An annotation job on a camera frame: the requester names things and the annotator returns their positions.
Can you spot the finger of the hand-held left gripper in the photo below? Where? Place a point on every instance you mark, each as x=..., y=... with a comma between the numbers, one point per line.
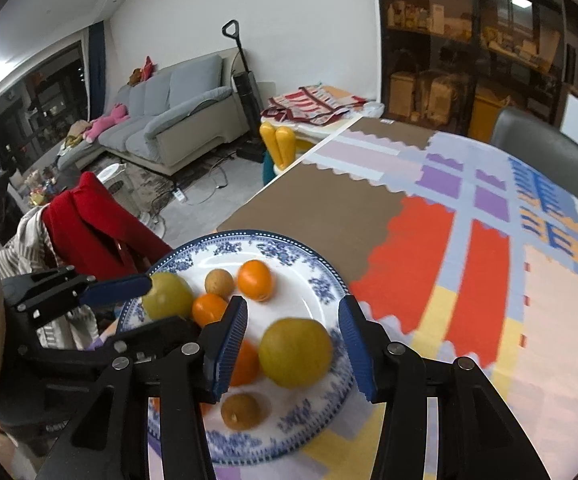
x=114, y=290
x=169, y=330

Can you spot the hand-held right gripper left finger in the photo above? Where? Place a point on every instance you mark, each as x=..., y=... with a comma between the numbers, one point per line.
x=229, y=345

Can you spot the dark glass display cabinet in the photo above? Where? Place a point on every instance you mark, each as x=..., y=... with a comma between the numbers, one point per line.
x=469, y=35

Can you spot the small brown fruit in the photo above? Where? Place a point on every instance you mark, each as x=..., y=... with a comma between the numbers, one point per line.
x=241, y=411
x=219, y=283

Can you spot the folded red patterned blanket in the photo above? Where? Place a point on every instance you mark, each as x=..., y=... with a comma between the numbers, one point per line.
x=314, y=102

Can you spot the red garment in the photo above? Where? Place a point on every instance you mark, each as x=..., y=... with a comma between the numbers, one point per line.
x=94, y=225

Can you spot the yellow plastic child chair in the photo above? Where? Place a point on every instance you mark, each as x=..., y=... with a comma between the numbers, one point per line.
x=281, y=142

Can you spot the blue and white plate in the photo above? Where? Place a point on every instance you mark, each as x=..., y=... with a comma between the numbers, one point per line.
x=299, y=280

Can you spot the black upright vacuum cleaner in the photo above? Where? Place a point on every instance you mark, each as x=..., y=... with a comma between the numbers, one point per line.
x=246, y=90

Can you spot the colourful patchwork tablecloth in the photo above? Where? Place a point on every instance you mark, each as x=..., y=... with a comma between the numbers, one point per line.
x=469, y=270

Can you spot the grey sofa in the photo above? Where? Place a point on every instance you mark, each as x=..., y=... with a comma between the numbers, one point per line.
x=179, y=105

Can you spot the red plush toy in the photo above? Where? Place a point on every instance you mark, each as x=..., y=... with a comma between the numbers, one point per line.
x=144, y=71

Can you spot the small yellow-green pear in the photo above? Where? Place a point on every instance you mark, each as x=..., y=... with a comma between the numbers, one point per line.
x=169, y=292

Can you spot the striped beige cloth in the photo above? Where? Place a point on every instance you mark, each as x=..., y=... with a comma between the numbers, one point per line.
x=24, y=245

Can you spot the blue curtain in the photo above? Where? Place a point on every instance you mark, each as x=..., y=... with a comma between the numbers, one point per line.
x=97, y=70

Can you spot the grey dining chair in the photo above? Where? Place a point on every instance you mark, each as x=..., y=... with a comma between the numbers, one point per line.
x=544, y=155

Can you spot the orange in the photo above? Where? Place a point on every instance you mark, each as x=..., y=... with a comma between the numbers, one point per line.
x=246, y=362
x=255, y=280
x=209, y=309

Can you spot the pink plush toy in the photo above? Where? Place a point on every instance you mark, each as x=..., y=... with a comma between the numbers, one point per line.
x=104, y=122

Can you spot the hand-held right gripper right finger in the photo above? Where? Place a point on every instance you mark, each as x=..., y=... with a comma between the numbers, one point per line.
x=356, y=355

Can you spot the large yellow-green pear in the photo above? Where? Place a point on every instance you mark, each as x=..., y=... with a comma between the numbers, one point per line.
x=295, y=352

